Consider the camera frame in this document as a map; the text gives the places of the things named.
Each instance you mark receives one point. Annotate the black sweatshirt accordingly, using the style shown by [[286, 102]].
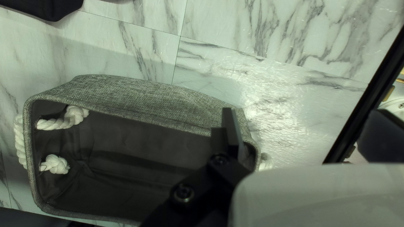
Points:
[[47, 9]]

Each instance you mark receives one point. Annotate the black frame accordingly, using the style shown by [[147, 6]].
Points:
[[372, 94]]

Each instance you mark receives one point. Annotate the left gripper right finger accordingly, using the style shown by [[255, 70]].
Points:
[[383, 138]]

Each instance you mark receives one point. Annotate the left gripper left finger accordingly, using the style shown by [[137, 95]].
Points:
[[232, 135]]

